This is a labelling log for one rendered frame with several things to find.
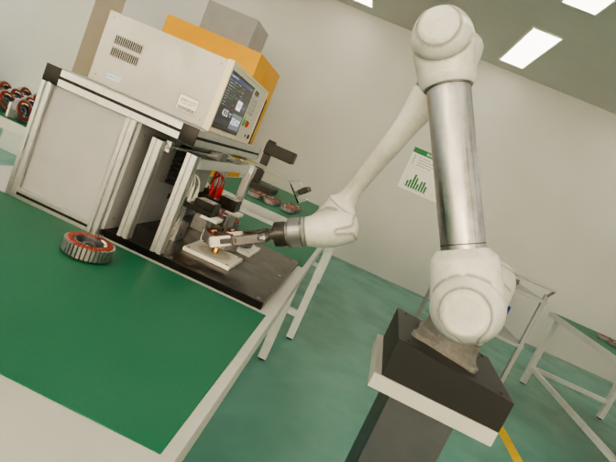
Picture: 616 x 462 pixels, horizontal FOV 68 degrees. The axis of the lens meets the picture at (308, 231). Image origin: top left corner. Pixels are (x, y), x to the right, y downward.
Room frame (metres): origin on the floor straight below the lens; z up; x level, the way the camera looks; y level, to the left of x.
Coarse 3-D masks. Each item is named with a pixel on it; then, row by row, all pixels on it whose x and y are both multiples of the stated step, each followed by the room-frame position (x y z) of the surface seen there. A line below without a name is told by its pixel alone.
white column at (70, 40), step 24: (48, 0) 4.56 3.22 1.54; (72, 0) 4.55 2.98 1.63; (96, 0) 4.55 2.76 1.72; (120, 0) 4.89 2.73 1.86; (48, 24) 4.56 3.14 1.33; (72, 24) 4.54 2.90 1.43; (96, 24) 4.66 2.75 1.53; (48, 48) 4.55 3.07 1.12; (72, 48) 4.54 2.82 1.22; (96, 48) 4.78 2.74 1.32; (24, 72) 4.57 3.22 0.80; (0, 144) 4.57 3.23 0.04
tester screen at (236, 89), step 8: (232, 72) 1.30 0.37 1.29; (232, 80) 1.33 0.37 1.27; (240, 80) 1.39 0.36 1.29; (232, 88) 1.35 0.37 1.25; (240, 88) 1.42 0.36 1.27; (248, 88) 1.49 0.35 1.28; (224, 96) 1.31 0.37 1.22; (232, 96) 1.38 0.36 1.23; (240, 96) 1.45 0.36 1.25; (248, 96) 1.52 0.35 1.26; (224, 104) 1.34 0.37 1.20; (232, 104) 1.40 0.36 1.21; (232, 112) 1.43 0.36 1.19
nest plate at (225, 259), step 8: (200, 240) 1.43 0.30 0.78; (184, 248) 1.29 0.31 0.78; (192, 248) 1.31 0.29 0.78; (200, 248) 1.34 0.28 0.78; (208, 248) 1.37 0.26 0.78; (200, 256) 1.29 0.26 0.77; (208, 256) 1.30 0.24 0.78; (216, 256) 1.34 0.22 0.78; (224, 256) 1.37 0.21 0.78; (232, 256) 1.41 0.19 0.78; (216, 264) 1.29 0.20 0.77; (224, 264) 1.29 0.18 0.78; (232, 264) 1.32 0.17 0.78
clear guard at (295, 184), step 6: (234, 156) 1.55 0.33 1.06; (246, 162) 1.55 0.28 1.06; (258, 168) 1.55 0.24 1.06; (264, 168) 1.61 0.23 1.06; (270, 168) 1.78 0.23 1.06; (276, 174) 1.55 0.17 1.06; (282, 174) 1.71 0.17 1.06; (288, 180) 1.54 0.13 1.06; (294, 180) 1.69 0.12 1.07; (294, 186) 1.59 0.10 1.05; (300, 186) 1.72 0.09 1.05; (294, 192) 1.54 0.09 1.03; (300, 198) 1.60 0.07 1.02; (306, 198) 1.76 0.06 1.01
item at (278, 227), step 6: (276, 222) 1.35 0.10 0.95; (282, 222) 1.34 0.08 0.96; (276, 228) 1.32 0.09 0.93; (282, 228) 1.32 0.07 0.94; (270, 234) 1.32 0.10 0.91; (276, 234) 1.32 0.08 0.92; (282, 234) 1.31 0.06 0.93; (276, 240) 1.32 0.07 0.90; (282, 240) 1.32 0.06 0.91; (276, 246) 1.33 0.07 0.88; (282, 246) 1.34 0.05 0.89
